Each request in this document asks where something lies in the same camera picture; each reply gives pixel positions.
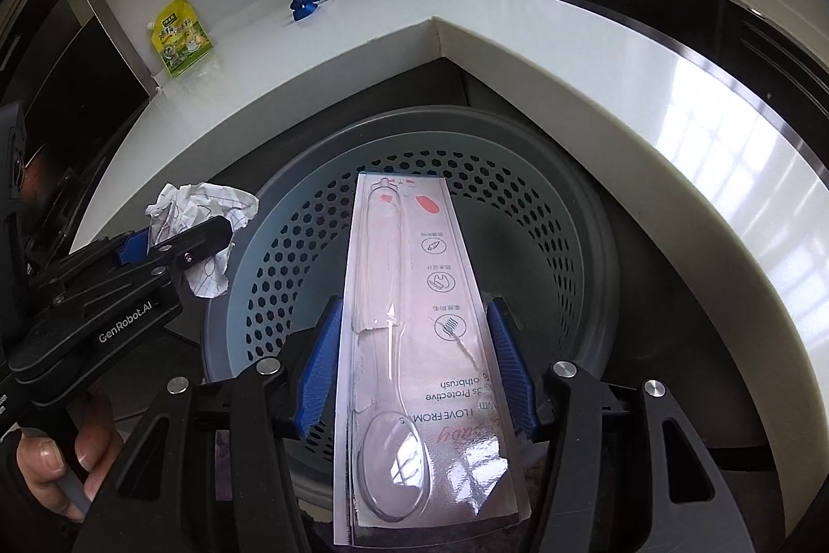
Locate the steel sink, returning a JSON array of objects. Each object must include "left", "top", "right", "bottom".
[{"left": 537, "top": 0, "right": 829, "bottom": 139}]

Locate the green yellow pouch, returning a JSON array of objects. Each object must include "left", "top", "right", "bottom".
[{"left": 149, "top": 0, "right": 215, "bottom": 78}]

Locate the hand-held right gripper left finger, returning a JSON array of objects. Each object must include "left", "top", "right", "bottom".
[{"left": 71, "top": 295, "right": 344, "bottom": 553}]

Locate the black stove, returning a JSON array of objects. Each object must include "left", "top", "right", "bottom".
[{"left": 0, "top": 0, "right": 160, "bottom": 185}]

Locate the lined paper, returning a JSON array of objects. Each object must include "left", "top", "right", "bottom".
[{"left": 146, "top": 180, "right": 260, "bottom": 299}]

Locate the person's left hand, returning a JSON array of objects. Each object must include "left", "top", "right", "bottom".
[{"left": 16, "top": 391, "right": 125, "bottom": 521}]

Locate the grey perforated trash bin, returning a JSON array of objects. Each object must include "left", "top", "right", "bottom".
[{"left": 201, "top": 106, "right": 616, "bottom": 553}]

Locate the blue ribbon clip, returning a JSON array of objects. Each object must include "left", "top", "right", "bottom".
[{"left": 289, "top": 0, "right": 343, "bottom": 22}]

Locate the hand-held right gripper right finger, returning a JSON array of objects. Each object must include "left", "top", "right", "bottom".
[{"left": 485, "top": 297, "right": 746, "bottom": 553}]

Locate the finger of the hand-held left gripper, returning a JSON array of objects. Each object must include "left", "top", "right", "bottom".
[
  {"left": 115, "top": 231, "right": 153, "bottom": 267},
  {"left": 148, "top": 215, "right": 237, "bottom": 278}
]

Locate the pink toothbrush package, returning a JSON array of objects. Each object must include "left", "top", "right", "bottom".
[{"left": 333, "top": 171, "right": 536, "bottom": 547}]

